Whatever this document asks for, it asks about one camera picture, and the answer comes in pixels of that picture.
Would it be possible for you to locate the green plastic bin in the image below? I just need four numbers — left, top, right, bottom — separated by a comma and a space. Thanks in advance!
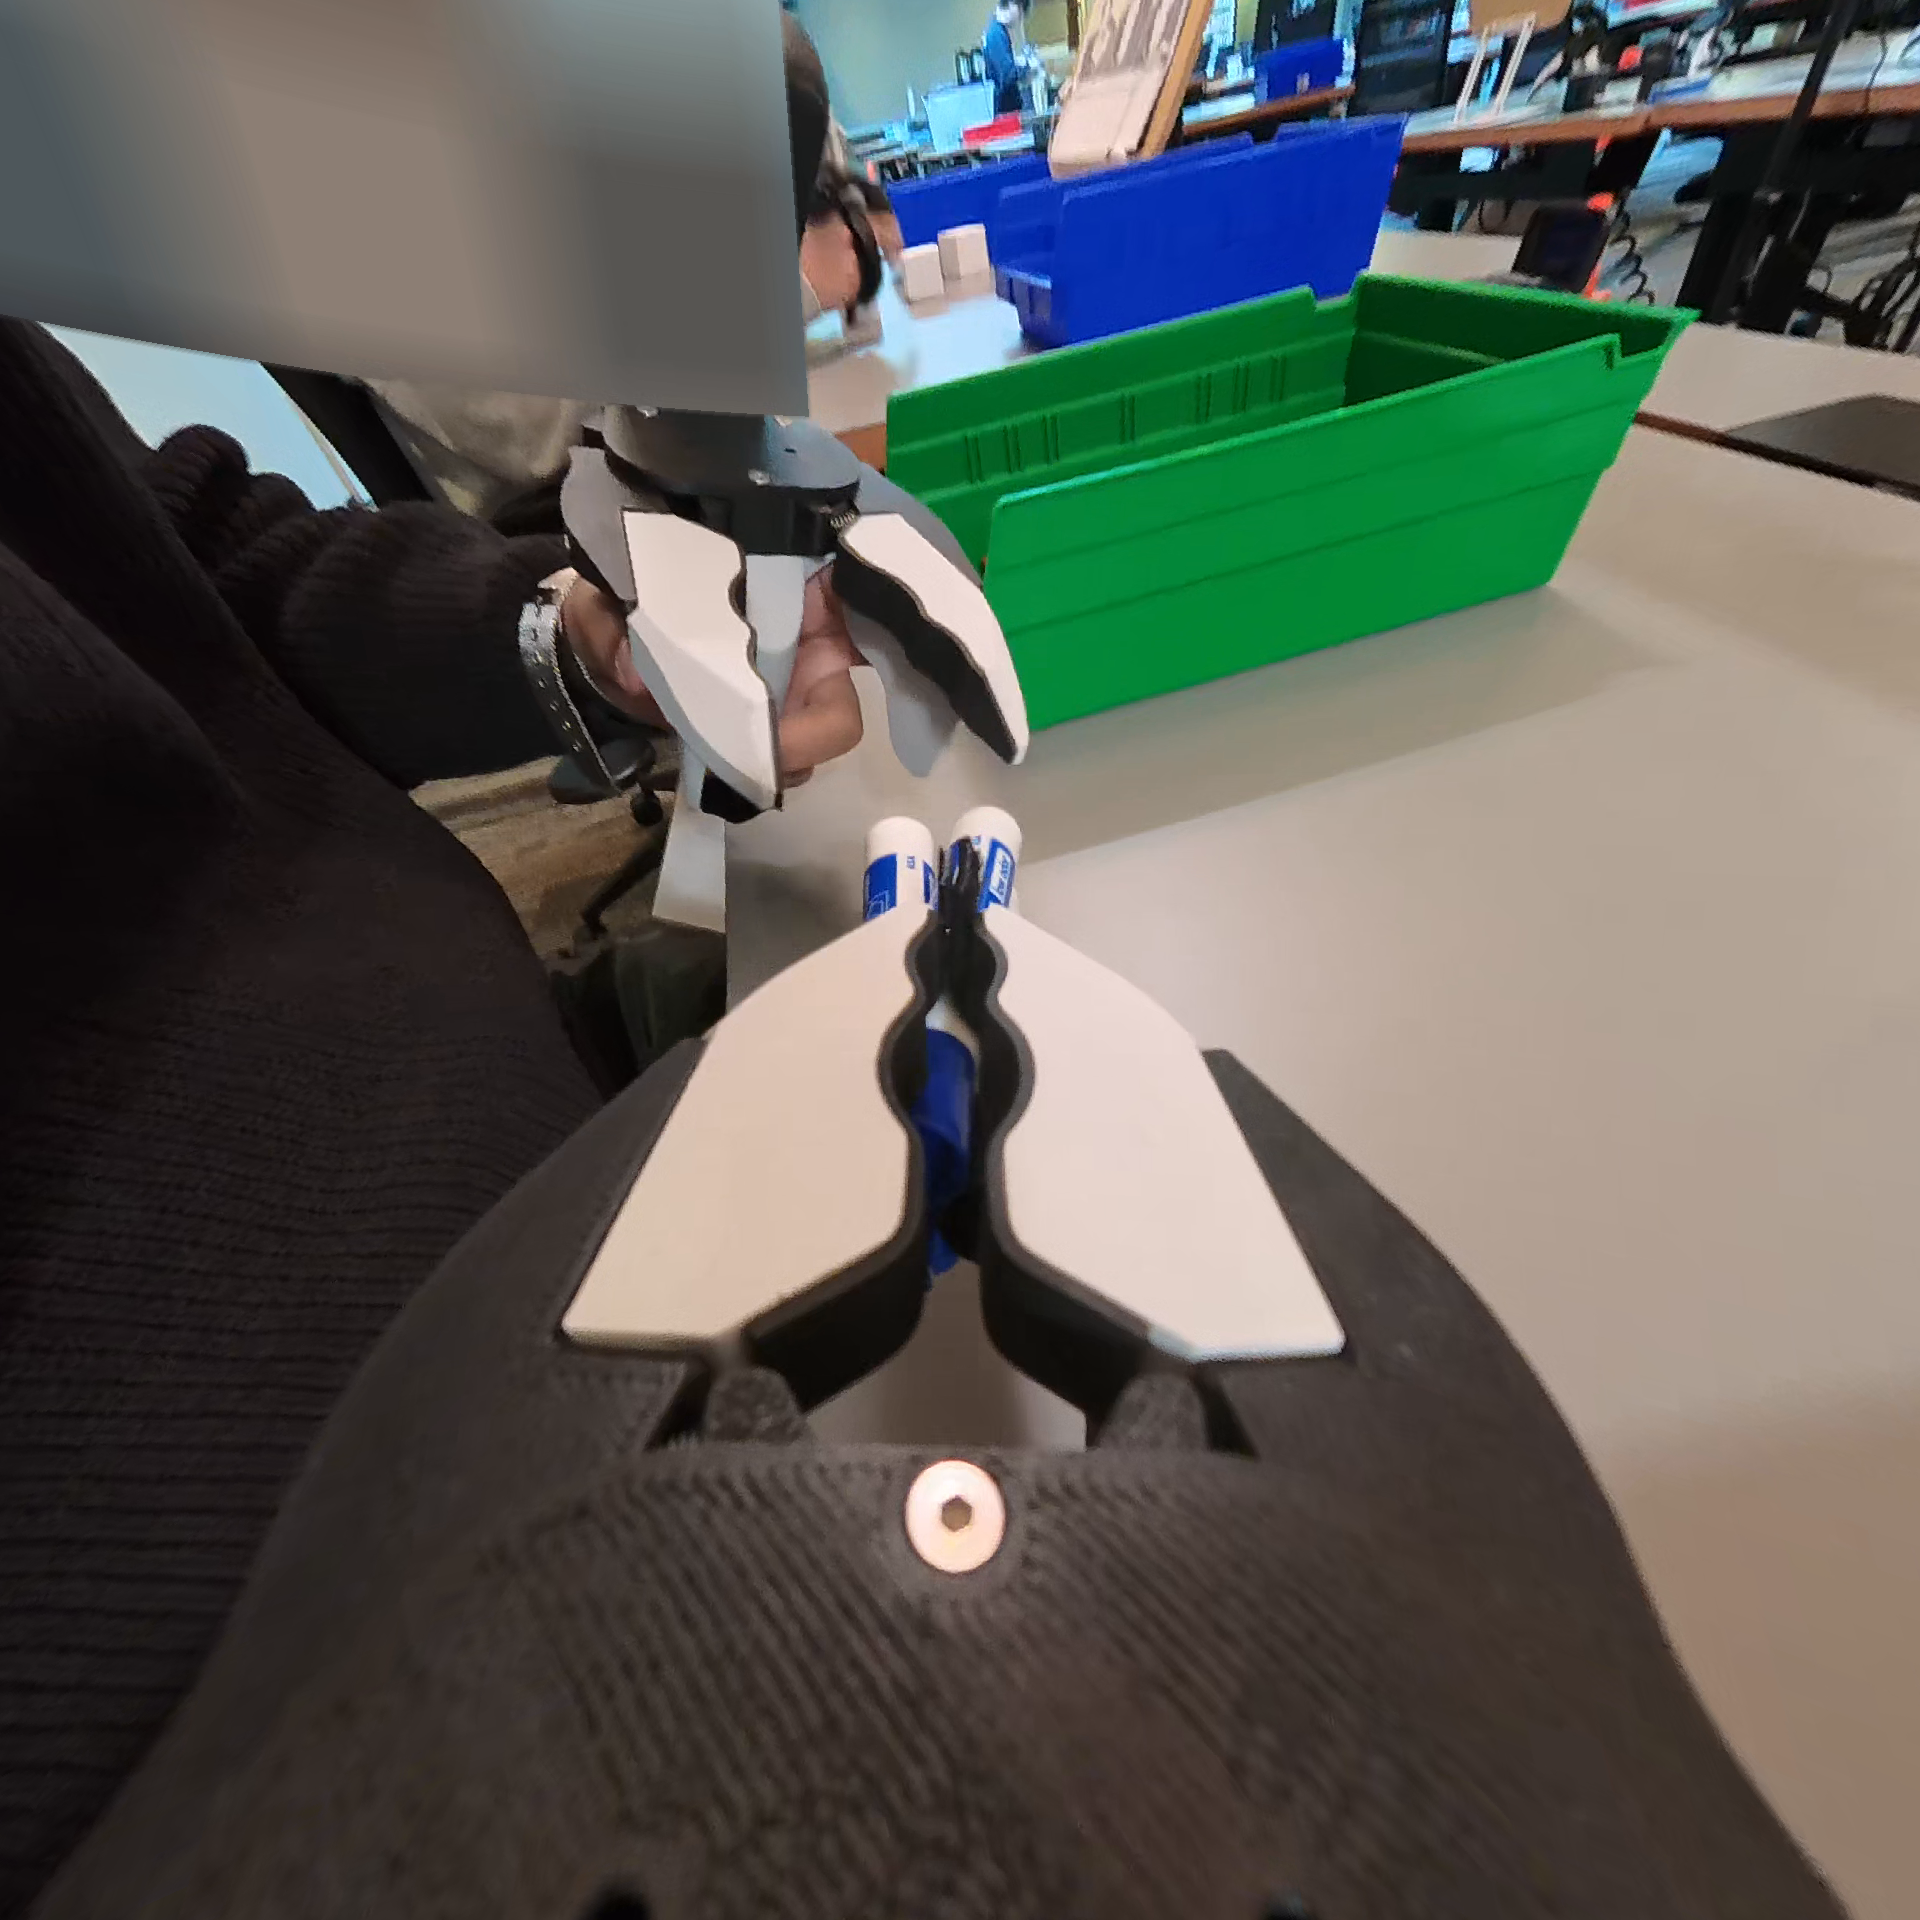
884, 272, 1701, 732

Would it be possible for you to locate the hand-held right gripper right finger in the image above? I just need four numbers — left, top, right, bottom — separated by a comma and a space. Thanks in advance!
959, 909, 1346, 1370

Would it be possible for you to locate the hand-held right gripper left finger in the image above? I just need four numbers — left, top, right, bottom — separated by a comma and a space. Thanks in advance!
559, 909, 939, 1370

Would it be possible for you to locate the person's left hand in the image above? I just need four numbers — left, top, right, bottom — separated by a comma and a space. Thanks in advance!
566, 576, 873, 789

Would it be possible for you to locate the person's left forearm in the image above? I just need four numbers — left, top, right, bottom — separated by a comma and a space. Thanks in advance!
150, 423, 602, 781

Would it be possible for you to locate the long grey table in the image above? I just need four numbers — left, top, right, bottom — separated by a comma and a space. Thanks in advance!
1387, 45, 1920, 354

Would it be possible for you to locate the grey wrist strap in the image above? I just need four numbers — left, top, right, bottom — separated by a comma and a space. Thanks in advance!
517, 576, 633, 798

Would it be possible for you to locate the dark desk panel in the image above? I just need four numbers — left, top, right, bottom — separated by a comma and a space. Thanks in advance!
1725, 394, 1920, 500

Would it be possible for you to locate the blue dry-erase marker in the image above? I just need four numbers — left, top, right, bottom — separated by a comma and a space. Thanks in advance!
862, 813, 980, 1278
941, 805, 1026, 916

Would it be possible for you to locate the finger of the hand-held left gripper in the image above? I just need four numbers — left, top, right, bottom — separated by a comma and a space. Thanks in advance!
830, 515, 1034, 776
620, 510, 806, 816

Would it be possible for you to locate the blue plastic bin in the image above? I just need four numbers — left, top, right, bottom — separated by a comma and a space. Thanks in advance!
995, 116, 1407, 349
884, 150, 1052, 248

